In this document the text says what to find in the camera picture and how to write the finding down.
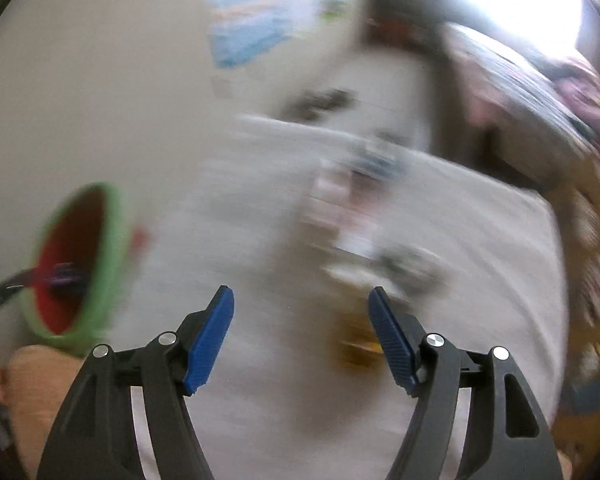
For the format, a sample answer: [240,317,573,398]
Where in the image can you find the pink clothes heap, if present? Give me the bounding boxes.
[555,55,600,133]

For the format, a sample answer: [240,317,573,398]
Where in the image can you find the green bin with red inside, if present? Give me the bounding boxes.
[17,182,133,356]

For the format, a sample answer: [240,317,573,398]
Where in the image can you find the dark toy heap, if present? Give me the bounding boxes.
[287,89,356,118]

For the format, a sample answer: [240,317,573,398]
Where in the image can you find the white cloth mat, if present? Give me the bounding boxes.
[100,112,568,480]

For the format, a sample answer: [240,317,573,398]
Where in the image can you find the blue silver wrapper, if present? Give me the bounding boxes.
[352,140,406,178]

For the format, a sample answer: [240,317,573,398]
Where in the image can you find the blue wall poster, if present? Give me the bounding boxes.
[205,0,292,69]

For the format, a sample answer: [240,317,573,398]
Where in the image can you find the bright window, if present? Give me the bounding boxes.
[445,0,581,56]

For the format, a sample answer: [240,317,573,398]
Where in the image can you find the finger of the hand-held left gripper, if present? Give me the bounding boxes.
[0,265,88,318]

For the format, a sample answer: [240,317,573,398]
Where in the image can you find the orange snack wrapper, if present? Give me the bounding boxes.
[337,310,386,368]

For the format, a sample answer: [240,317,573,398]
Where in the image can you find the dark storage shelf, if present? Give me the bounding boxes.
[365,0,446,47]

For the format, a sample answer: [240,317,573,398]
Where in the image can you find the pile of snack wrappers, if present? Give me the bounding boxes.
[325,240,451,301]

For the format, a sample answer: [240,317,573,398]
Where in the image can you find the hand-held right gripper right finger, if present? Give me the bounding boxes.
[367,286,563,480]

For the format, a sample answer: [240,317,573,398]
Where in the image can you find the pink beige wrapper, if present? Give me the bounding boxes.
[305,160,356,241]

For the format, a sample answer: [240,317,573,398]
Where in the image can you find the printed cardboard box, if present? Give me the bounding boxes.
[550,155,600,371]

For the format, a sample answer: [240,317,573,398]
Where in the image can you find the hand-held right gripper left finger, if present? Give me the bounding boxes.
[36,285,236,480]

